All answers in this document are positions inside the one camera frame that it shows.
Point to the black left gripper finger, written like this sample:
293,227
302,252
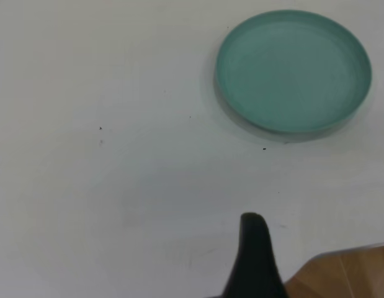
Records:
253,264

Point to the green round plate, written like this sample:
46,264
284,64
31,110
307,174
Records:
291,71

